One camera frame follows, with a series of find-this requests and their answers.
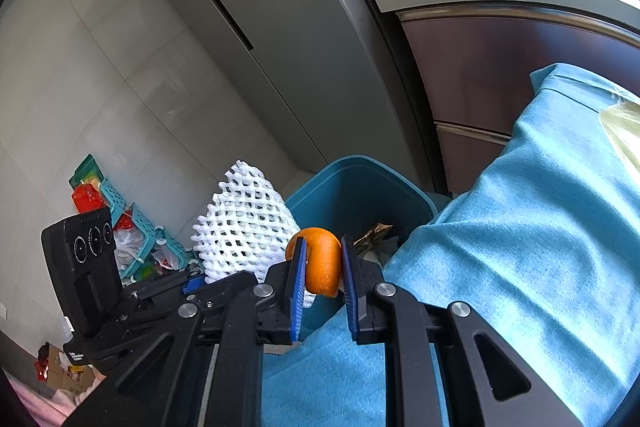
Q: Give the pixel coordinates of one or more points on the short orange peel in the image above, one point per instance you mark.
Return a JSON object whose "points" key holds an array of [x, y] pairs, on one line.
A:
{"points": [[322, 262]]}

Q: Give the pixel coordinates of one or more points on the white foam fruit net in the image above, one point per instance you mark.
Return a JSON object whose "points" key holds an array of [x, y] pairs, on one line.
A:
{"points": [[245, 222]]}

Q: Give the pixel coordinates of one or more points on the blue floral tablecloth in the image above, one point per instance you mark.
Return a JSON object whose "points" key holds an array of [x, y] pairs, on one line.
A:
{"points": [[500, 232]]}

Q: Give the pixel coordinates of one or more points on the blue plastic trash bin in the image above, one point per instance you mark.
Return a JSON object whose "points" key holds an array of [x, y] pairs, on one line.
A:
{"points": [[360, 192]]}

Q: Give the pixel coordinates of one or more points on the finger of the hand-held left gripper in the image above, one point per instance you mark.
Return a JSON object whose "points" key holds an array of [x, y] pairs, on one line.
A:
{"points": [[192, 285], [235, 284]]}

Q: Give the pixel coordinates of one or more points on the gold snack wrapper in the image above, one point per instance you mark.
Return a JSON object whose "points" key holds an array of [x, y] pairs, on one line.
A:
{"points": [[375, 234]]}

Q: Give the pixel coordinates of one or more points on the cardboard box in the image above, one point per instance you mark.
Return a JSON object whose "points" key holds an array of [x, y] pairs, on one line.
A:
{"points": [[67, 372]]}

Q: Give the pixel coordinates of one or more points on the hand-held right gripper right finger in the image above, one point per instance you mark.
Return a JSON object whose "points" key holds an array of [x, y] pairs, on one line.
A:
{"points": [[350, 297]]}

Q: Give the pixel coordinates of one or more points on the red snack bag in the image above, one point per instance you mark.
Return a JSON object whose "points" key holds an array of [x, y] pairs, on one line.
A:
{"points": [[87, 199]]}

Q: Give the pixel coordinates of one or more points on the green snack bag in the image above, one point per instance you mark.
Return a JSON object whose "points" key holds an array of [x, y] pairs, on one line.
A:
{"points": [[85, 169]]}

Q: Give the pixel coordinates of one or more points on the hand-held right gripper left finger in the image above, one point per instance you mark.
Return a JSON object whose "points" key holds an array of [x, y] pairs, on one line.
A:
{"points": [[298, 292]]}

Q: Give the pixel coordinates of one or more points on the teal plastic basket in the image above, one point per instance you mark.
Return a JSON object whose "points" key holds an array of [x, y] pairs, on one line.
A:
{"points": [[140, 227]]}

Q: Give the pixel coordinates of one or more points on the brown kitchen base cabinet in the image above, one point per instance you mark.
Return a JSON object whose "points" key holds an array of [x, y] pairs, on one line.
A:
{"points": [[475, 67]]}

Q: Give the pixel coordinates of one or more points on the grey refrigerator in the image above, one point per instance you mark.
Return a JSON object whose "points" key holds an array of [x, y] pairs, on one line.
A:
{"points": [[300, 32]]}

